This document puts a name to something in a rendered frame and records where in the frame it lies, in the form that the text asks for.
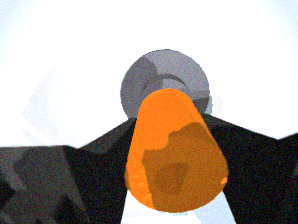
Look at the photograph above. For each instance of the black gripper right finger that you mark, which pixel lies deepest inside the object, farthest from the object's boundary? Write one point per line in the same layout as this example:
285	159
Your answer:
262	182

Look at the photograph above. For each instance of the orange knob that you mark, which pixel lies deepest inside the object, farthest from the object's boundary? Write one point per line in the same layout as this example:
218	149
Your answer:
174	164

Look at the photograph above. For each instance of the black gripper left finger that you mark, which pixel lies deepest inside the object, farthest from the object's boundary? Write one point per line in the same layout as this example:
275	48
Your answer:
91	176

